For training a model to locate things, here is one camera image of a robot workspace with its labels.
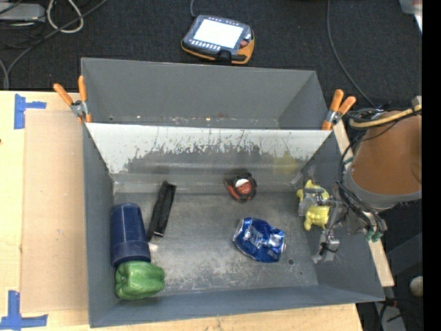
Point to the brown cardboard board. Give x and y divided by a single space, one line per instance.
51 202

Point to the black flat case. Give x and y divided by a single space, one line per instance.
162 209

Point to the yellow toy figure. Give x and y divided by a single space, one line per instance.
317 218

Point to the green toy bell pepper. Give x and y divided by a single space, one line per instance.
138 281

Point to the crushed blue drink can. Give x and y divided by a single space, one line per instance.
260 240

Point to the grey metal bin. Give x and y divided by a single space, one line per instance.
206 267

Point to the orange and black tape measure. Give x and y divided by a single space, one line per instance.
242 187

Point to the dark blue cylindrical container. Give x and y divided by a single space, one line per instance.
128 233

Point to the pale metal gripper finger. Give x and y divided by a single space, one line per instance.
317 198
331 245

